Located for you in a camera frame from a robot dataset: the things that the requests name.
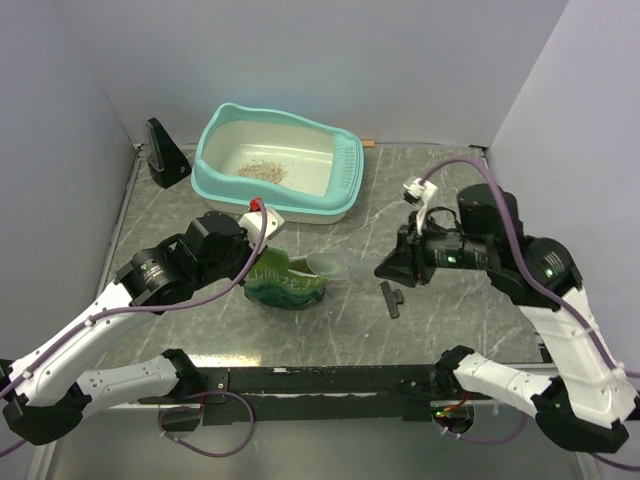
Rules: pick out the pile of beige litter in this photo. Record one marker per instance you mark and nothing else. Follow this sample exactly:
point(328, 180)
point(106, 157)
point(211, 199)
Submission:
point(264, 170)

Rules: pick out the clear plastic scoop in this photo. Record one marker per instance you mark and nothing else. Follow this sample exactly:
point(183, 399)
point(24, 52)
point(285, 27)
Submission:
point(329, 266)

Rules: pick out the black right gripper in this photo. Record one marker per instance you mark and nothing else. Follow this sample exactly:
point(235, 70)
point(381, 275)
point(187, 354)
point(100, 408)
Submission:
point(406, 264)

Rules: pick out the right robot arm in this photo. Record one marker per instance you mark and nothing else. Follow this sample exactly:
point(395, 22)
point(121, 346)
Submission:
point(583, 407)

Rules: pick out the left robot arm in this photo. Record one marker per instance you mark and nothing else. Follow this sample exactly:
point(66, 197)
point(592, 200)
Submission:
point(51, 390)

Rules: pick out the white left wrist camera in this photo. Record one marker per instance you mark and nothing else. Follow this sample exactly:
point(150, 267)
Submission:
point(261, 223)

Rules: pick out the black bag clip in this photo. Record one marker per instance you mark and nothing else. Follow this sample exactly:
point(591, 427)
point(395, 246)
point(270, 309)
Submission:
point(393, 298)

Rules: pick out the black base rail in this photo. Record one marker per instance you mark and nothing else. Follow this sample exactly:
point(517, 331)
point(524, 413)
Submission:
point(408, 392)

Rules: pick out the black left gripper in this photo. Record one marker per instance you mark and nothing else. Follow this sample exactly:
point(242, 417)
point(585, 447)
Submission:
point(243, 238)

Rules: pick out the teal and white litter box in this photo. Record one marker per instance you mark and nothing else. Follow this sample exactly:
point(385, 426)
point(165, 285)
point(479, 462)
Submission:
point(309, 172)

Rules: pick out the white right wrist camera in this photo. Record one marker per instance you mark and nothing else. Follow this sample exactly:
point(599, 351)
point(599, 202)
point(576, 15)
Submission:
point(419, 191)

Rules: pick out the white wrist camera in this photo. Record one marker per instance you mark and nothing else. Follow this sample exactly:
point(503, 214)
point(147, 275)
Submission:
point(261, 223)
point(419, 191)

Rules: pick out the black triangular stand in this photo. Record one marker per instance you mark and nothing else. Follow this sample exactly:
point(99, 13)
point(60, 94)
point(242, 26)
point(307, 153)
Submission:
point(167, 164)

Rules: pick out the green litter bag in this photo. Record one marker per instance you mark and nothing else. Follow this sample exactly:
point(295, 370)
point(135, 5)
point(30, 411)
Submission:
point(279, 281)

